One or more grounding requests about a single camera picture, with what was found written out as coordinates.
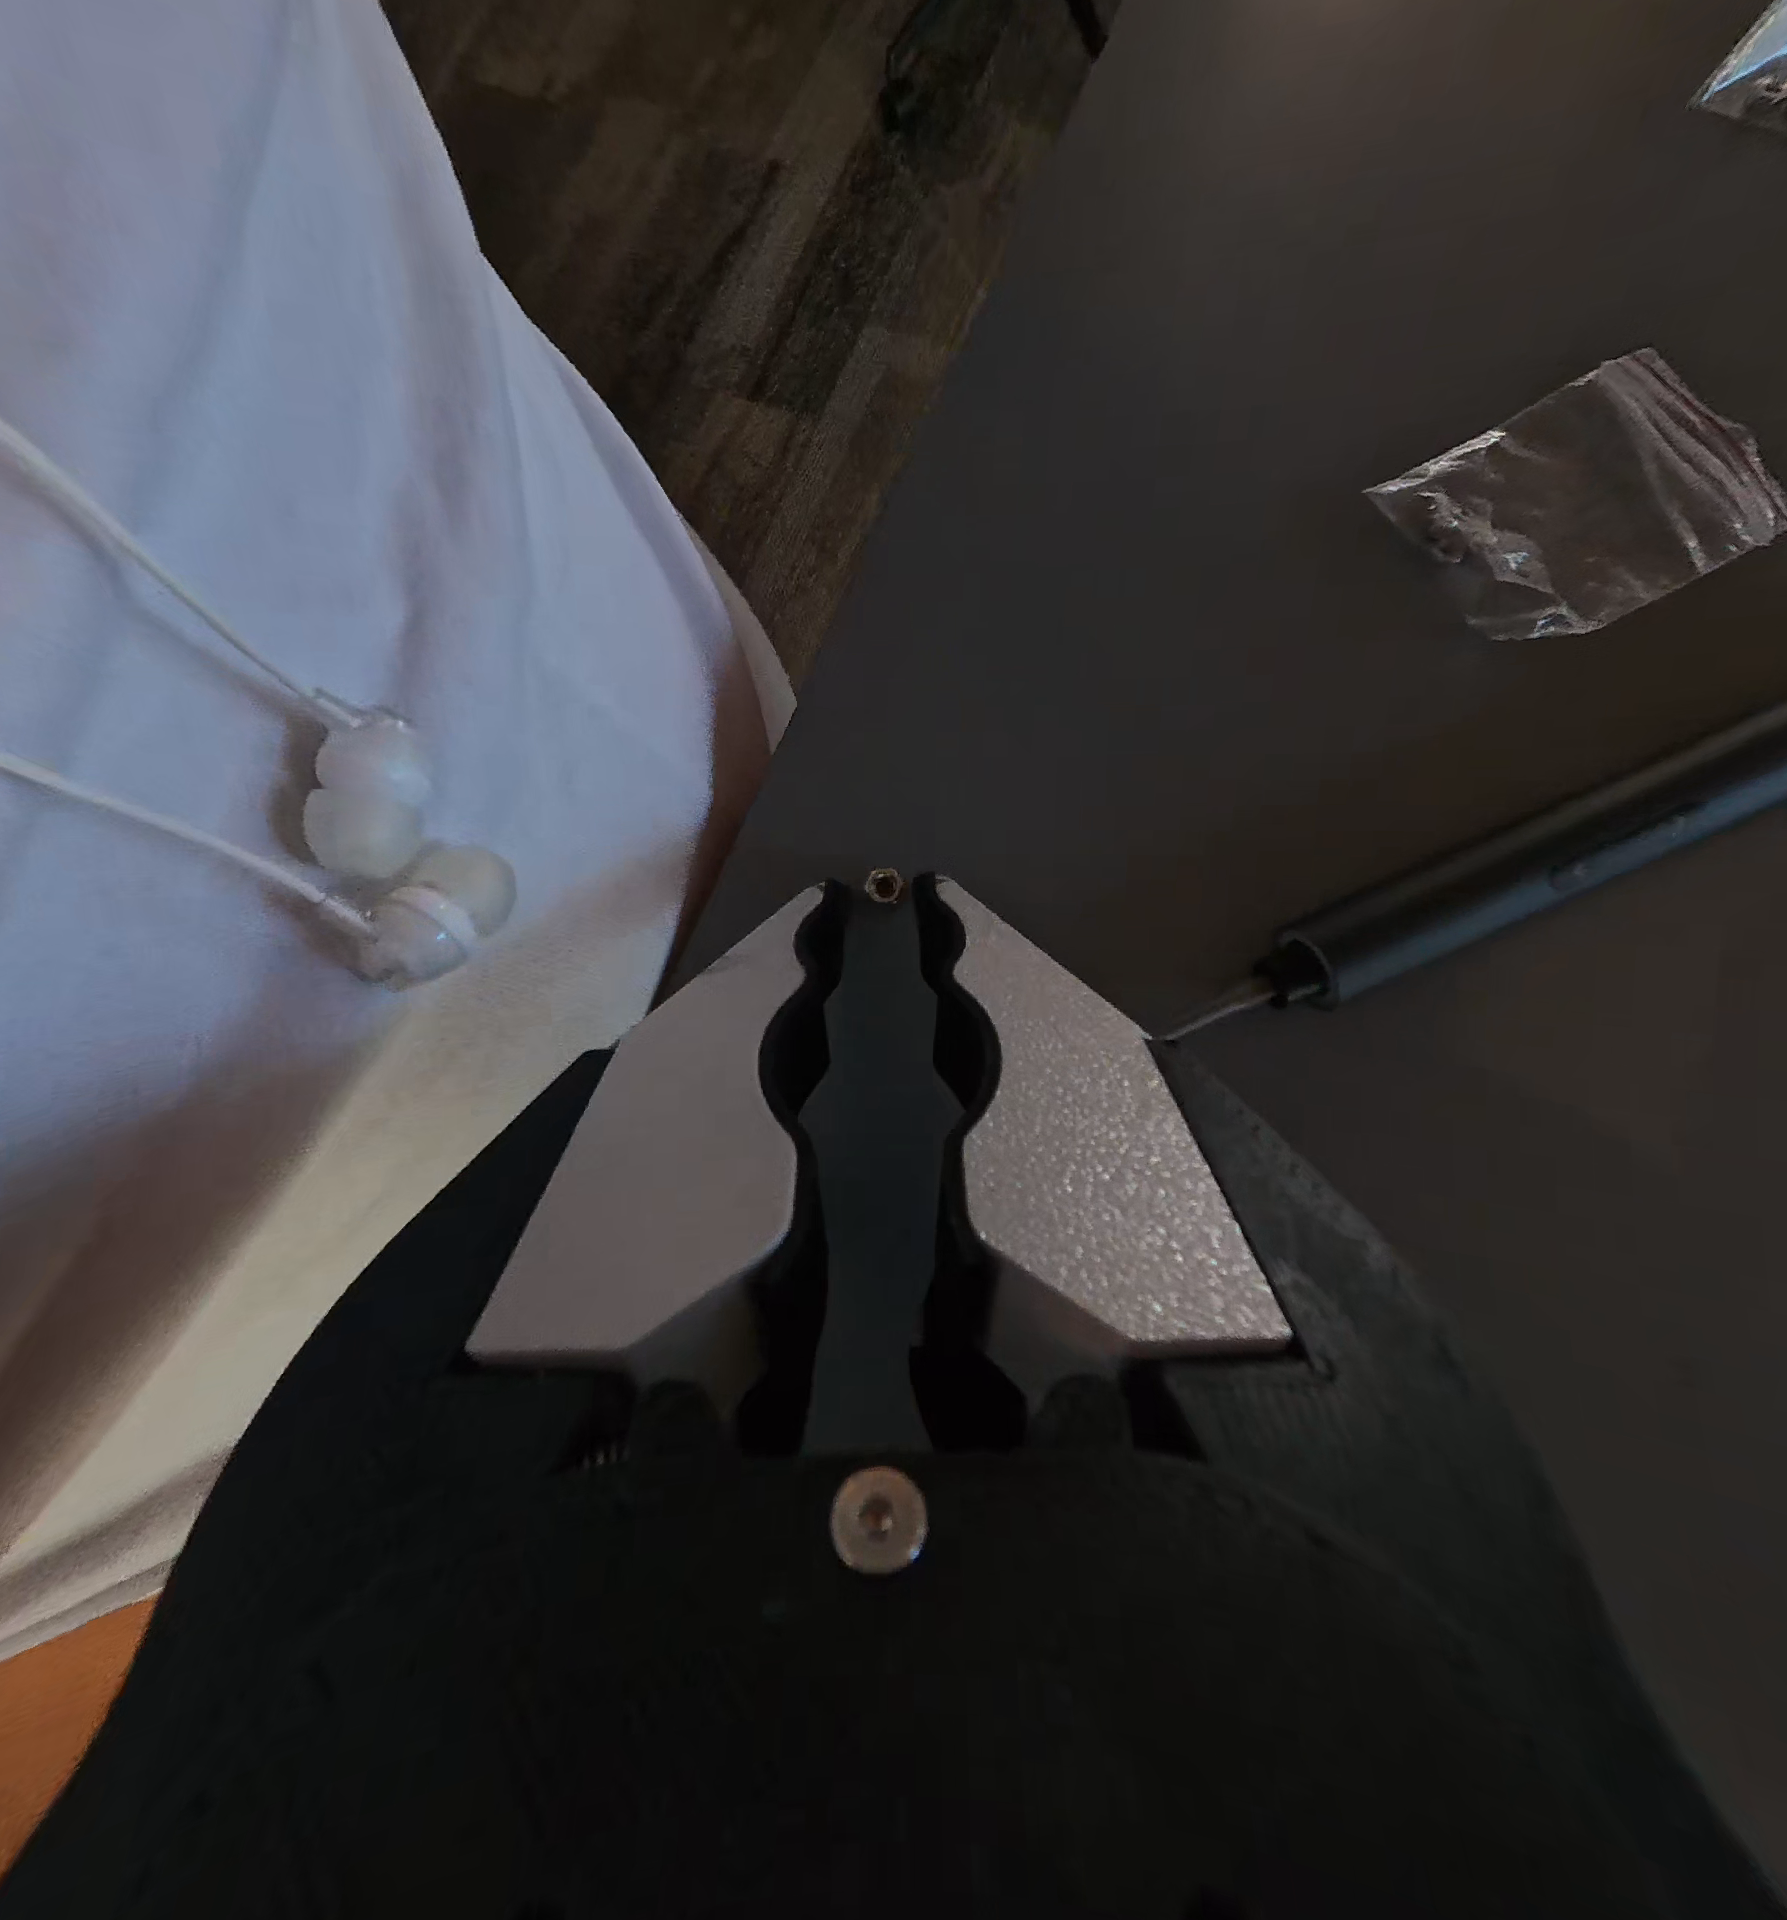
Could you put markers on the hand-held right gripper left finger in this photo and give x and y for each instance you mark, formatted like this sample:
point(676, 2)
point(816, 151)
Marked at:
point(621, 1201)

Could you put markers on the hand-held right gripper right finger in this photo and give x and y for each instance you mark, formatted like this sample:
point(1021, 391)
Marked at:
point(1119, 1201)

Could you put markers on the small metal screw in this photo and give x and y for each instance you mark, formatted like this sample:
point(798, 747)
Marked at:
point(883, 887)

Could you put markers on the black electric screwdriver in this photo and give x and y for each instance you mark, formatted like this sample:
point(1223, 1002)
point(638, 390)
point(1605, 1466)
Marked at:
point(1507, 881)

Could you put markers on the dark grey desk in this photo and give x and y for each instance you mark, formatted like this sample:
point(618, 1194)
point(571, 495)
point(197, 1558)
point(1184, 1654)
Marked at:
point(1208, 302)

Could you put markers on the person's white shirt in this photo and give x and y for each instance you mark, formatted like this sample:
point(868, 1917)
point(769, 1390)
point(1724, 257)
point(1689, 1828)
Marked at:
point(232, 375)

